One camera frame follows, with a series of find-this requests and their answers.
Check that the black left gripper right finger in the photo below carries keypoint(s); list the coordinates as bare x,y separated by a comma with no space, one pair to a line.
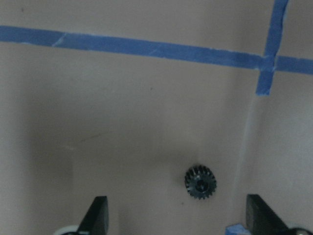
262,220

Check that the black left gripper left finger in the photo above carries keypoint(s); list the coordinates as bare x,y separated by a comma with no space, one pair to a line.
96,220

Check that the black bearing gear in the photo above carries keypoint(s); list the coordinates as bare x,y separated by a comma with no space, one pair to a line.
200,182

